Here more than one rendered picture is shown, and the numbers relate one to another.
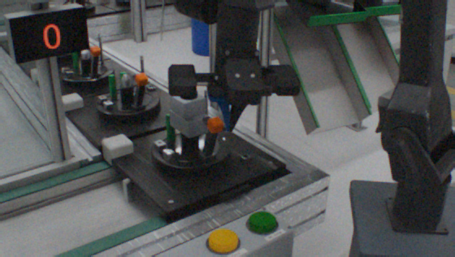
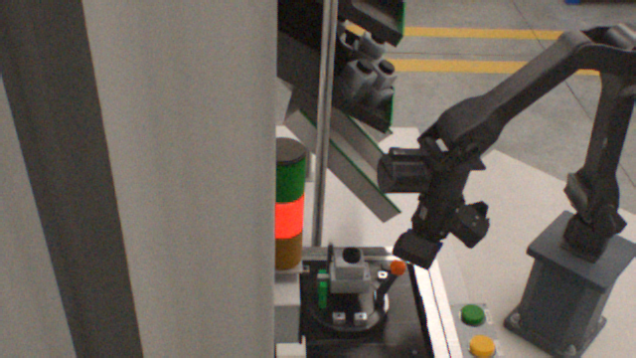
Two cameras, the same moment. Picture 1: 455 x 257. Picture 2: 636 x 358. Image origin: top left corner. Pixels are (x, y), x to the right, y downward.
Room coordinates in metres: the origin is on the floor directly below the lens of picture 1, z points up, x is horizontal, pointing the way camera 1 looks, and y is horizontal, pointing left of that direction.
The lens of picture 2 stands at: (0.36, 0.80, 1.84)
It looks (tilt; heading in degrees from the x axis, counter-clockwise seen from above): 40 degrees down; 298
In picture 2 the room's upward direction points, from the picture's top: 5 degrees clockwise
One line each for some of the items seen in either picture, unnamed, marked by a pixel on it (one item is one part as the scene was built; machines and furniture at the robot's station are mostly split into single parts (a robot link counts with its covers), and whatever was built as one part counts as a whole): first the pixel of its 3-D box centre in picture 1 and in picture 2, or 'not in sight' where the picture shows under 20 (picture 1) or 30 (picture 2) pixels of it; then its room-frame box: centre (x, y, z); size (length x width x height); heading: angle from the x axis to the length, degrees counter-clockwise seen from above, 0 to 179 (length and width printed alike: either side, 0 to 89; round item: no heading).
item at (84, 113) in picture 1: (127, 91); not in sight; (0.94, 0.21, 1.01); 0.24 x 0.24 x 0.13; 36
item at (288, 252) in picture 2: not in sight; (281, 241); (0.71, 0.28, 1.28); 0.05 x 0.05 x 0.05
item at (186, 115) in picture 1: (186, 108); (344, 268); (0.74, 0.06, 1.06); 0.08 x 0.04 x 0.07; 36
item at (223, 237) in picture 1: (223, 242); (481, 347); (0.51, 0.00, 0.96); 0.04 x 0.04 x 0.02
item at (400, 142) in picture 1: (426, 149); (598, 207); (0.43, -0.22, 1.15); 0.09 x 0.07 x 0.06; 136
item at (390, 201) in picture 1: (420, 193); (588, 232); (0.43, -0.23, 1.09); 0.07 x 0.07 x 0.06; 81
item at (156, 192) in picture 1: (191, 161); (346, 311); (0.73, 0.06, 0.96); 0.24 x 0.24 x 0.02; 36
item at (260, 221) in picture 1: (262, 224); (472, 315); (0.55, -0.06, 0.96); 0.04 x 0.04 x 0.02
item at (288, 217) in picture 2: not in sight; (281, 208); (0.71, 0.28, 1.33); 0.05 x 0.05 x 0.05
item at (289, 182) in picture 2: not in sight; (282, 172); (0.71, 0.28, 1.38); 0.05 x 0.05 x 0.05
